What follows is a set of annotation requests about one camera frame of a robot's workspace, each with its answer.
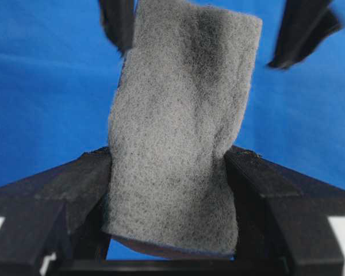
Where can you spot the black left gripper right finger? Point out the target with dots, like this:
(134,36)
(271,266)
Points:
(289,223)

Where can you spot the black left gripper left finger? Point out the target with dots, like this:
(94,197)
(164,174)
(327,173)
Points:
(55,215)

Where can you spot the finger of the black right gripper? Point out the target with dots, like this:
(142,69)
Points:
(305,24)
(117,19)

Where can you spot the grey brown sponge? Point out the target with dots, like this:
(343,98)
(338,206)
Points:
(179,106)

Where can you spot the blue table cloth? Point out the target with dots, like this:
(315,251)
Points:
(58,75)

